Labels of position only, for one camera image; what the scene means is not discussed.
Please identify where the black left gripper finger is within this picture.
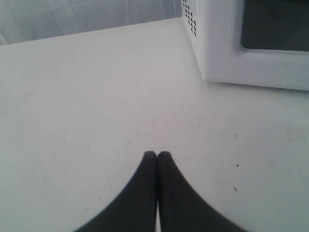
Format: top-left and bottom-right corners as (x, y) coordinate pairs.
(77, 151), (157, 232)

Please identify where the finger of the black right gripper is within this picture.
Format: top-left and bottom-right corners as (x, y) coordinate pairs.
(157, 151), (244, 232)

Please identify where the white microwave door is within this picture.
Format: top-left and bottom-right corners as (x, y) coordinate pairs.
(201, 0), (309, 91)

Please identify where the white microwave oven body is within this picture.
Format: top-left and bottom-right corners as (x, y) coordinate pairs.
(181, 0), (309, 91)

